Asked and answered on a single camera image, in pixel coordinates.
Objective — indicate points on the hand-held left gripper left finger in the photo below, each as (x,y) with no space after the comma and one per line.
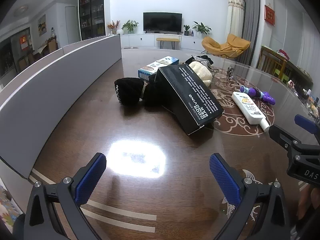
(91,177)

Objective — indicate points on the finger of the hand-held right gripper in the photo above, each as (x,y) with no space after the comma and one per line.
(282,135)
(305,123)

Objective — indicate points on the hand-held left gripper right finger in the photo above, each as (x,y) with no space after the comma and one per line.
(225,177)

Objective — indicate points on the cream knitted glove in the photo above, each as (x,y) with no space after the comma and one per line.
(201,73)

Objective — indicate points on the brown patterned desktop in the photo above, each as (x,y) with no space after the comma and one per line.
(100,130)

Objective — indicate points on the person's right hand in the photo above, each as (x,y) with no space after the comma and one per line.
(305,202)

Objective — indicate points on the white tube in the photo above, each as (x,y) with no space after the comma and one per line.
(250,107)

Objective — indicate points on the cluttered sideboard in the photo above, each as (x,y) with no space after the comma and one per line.
(300,80)

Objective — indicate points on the purple toy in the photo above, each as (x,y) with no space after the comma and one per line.
(262,96)

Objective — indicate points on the colourful printed mat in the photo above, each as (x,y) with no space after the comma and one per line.
(7,205)

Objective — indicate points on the black box with white print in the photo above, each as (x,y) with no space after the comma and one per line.
(185,97)

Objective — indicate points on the black knitted cloth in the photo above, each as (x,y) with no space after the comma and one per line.
(127,91)

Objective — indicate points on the grey partition panel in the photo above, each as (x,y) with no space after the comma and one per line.
(50,85)

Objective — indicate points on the yellow lounge chair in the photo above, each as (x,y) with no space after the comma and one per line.
(225,46)

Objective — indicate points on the grey curtain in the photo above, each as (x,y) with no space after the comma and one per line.
(250,25)

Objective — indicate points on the silver sequined accessory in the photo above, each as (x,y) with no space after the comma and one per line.
(198,60)

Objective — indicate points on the blue and white carton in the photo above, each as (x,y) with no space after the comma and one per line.
(150,70)

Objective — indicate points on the covered standing air conditioner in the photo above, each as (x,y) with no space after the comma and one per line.
(236,17)

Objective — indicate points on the large leafy potted plant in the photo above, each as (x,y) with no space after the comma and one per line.
(201,28)

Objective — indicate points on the small potted plant dark pot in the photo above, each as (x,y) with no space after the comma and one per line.
(186,30)

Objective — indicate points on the white television cabinet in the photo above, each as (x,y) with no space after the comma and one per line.
(140,40)

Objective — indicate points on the wooden bench with metal legs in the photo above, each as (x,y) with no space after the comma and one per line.
(168,39)

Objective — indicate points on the vase of red flowers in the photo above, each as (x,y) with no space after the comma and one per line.
(113,27)

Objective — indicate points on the white door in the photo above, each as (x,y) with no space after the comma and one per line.
(72,25)

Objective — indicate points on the bushy potted plant white pot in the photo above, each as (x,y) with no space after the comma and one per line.
(130,26)

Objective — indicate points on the flat screen television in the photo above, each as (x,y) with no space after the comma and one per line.
(162,22)

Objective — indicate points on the dark glass display cabinet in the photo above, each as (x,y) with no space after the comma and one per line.
(91,10)

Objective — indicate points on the red wall hanging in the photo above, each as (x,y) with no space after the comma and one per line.
(270,15)

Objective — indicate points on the framed wall painting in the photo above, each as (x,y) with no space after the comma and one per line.
(42,25)

